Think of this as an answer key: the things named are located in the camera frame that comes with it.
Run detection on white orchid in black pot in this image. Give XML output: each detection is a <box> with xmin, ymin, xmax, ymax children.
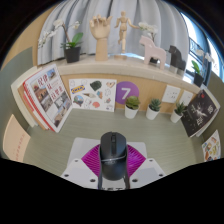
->
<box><xmin>37</xmin><ymin>18</ymin><xmax>85</xmax><ymax>64</ymax></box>
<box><xmin>190</xmin><ymin>49</ymin><xmax>214</xmax><ymax>88</ymax></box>

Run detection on succulent in white pot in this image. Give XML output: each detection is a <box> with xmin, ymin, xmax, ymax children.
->
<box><xmin>124</xmin><ymin>95</ymin><xmax>141</xmax><ymax>120</ymax></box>
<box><xmin>145</xmin><ymin>97</ymin><xmax>163</xmax><ymax>121</ymax></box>
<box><xmin>169</xmin><ymin>101</ymin><xmax>188</xmax><ymax>124</ymax></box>

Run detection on black computer mouse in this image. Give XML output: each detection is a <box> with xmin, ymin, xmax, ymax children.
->
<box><xmin>98</xmin><ymin>131</ymin><xmax>129</xmax><ymax>182</ymax></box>

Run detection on purple round number sign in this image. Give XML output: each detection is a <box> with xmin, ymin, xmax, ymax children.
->
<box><xmin>115</xmin><ymin>80</ymin><xmax>140</xmax><ymax>105</ymax></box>

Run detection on pink wooden horse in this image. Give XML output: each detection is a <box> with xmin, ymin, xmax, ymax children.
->
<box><xmin>138</xmin><ymin>34</ymin><xmax>167</xmax><ymax>71</ymax></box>

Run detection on brown book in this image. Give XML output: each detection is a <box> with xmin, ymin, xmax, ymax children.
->
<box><xmin>17</xmin><ymin>83</ymin><xmax>48</xmax><ymax>129</ymax></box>

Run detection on wooden hand model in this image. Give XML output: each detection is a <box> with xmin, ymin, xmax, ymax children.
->
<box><xmin>88</xmin><ymin>13</ymin><xmax>114</xmax><ymax>62</ymax></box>

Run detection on white wall socket plate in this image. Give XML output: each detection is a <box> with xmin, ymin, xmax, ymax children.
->
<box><xmin>161</xmin><ymin>84</ymin><xmax>182</xmax><ymax>104</ymax></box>

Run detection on black cover book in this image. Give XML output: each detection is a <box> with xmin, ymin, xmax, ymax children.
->
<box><xmin>180</xmin><ymin>89</ymin><xmax>219</xmax><ymax>138</ymax></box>

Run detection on photo cover magazine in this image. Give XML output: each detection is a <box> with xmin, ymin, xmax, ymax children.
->
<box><xmin>24</xmin><ymin>63</ymin><xmax>74</xmax><ymax>134</ymax></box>

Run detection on window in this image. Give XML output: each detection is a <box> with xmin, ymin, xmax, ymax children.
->
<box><xmin>181</xmin><ymin>13</ymin><xmax>224</xmax><ymax>78</ymax></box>

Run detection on beige booklet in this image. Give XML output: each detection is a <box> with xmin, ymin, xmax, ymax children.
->
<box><xmin>2</xmin><ymin>113</ymin><xmax>32</xmax><ymax>163</ymax></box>

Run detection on black wooden horse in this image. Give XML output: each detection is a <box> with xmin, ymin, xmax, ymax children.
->
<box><xmin>167</xmin><ymin>44</ymin><xmax>187</xmax><ymax>75</ymax></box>

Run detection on white illustrated sticker card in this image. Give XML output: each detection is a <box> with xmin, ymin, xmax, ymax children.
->
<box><xmin>68</xmin><ymin>78</ymin><xmax>118</xmax><ymax>113</ymax></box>

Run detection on red and white book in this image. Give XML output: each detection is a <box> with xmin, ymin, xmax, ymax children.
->
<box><xmin>22</xmin><ymin>78</ymin><xmax>56</xmax><ymax>133</ymax></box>

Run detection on white orchid flowers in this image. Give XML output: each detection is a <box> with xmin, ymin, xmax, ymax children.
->
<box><xmin>137</xmin><ymin>21</ymin><xmax>159</xmax><ymax>43</ymax></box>

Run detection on white printed mouse pad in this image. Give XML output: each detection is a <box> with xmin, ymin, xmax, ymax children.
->
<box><xmin>67</xmin><ymin>137</ymin><xmax>148</xmax><ymax>168</ymax></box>

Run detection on white wall switch plate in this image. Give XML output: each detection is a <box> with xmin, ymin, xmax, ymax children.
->
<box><xmin>179</xmin><ymin>89</ymin><xmax>195</xmax><ymax>108</ymax></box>

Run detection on green desk divider panel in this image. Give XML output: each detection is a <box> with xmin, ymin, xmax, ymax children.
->
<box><xmin>203</xmin><ymin>71</ymin><xmax>224</xmax><ymax>148</ymax></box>
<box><xmin>0</xmin><ymin>46</ymin><xmax>34</xmax><ymax>158</ymax></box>

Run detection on grey curtain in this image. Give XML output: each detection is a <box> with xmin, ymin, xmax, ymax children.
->
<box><xmin>36</xmin><ymin>0</ymin><xmax>191</xmax><ymax>66</ymax></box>

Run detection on light wooden desk shelf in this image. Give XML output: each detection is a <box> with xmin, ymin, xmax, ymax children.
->
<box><xmin>53</xmin><ymin>54</ymin><xmax>208</xmax><ymax>114</ymax></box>

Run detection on colourful sticker card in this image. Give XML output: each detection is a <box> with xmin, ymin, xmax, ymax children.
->
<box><xmin>201</xmin><ymin>129</ymin><xmax>222</xmax><ymax>163</ymax></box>

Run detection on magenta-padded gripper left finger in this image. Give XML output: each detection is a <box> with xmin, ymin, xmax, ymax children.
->
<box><xmin>60</xmin><ymin>143</ymin><xmax>103</xmax><ymax>190</ymax></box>

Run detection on white book behind black book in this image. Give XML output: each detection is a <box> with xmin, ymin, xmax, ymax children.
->
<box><xmin>196</xmin><ymin>87</ymin><xmax>222</xmax><ymax>138</ymax></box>

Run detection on wooden mannequin figure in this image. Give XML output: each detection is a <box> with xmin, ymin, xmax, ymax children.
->
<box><xmin>113</xmin><ymin>10</ymin><xmax>141</xmax><ymax>61</ymax></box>

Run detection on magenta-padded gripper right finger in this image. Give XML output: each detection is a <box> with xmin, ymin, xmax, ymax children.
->
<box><xmin>124</xmin><ymin>143</ymin><xmax>167</xmax><ymax>190</ymax></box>

